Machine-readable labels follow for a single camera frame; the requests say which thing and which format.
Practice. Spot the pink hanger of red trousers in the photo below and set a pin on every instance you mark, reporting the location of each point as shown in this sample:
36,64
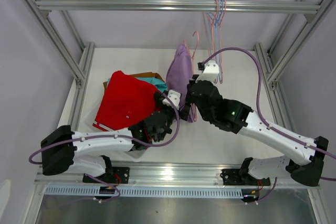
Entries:
209,25

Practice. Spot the pink hanger of lilac trousers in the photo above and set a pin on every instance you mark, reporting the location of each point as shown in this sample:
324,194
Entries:
194,51

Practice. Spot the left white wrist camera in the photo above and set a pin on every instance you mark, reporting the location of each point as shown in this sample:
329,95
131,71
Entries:
174,97

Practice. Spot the red trousers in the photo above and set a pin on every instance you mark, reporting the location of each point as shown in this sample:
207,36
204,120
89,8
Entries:
126,101

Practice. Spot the blue hanger of teal trousers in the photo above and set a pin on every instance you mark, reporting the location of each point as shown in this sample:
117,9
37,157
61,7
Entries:
221,37

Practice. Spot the white plastic basket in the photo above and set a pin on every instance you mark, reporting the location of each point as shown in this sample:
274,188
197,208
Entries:
131,155

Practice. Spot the brown trousers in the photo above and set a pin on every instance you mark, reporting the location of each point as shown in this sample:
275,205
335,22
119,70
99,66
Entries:
147,74

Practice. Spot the slotted cable duct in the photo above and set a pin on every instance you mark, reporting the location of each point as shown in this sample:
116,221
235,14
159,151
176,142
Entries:
137,191

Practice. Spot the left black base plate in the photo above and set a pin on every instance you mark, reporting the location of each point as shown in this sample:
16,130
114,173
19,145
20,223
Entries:
110,181

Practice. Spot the blue hanger of brown trousers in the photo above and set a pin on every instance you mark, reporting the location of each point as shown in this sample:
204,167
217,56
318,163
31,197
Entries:
216,21

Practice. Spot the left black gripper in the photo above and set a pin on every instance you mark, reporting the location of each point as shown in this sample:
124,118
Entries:
158,101

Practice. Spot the teal trousers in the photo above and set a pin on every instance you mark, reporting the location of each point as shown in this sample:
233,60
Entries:
133,84

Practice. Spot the aluminium hanging rail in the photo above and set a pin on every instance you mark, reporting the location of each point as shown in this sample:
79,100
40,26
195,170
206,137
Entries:
182,6

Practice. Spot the aluminium frame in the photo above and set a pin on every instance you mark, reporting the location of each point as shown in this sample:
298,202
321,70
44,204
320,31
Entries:
274,91

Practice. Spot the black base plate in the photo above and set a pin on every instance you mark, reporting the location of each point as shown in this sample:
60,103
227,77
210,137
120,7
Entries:
110,181
240,177

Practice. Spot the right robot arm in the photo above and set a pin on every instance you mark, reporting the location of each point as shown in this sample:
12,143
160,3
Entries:
302,157

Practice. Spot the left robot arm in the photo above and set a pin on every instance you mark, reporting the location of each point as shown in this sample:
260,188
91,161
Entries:
67,151

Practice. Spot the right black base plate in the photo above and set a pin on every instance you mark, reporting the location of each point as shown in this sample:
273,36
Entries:
240,177

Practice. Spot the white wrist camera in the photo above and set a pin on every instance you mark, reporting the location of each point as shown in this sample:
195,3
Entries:
174,97
209,71

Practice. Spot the lilac trousers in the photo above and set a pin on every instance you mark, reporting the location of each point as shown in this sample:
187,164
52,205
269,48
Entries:
180,72

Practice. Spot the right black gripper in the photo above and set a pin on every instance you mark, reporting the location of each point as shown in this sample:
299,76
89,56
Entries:
188,96

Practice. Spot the pink hanger of yellow trousers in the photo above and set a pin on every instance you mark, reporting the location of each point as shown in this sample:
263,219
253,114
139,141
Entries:
212,24

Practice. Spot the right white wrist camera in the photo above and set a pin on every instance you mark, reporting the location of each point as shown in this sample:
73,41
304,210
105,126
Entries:
209,71

